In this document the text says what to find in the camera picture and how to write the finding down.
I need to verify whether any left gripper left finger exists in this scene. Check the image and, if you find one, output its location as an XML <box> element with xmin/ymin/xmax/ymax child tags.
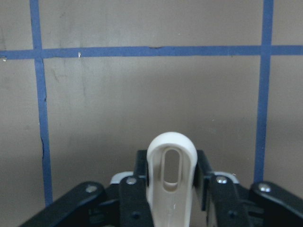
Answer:
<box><xmin>119</xmin><ymin>150</ymin><xmax>154</xmax><ymax>227</ymax></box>

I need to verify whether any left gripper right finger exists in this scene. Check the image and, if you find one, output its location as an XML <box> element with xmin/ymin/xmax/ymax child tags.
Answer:
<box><xmin>194</xmin><ymin>150</ymin><xmax>251</xmax><ymax>227</ymax></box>

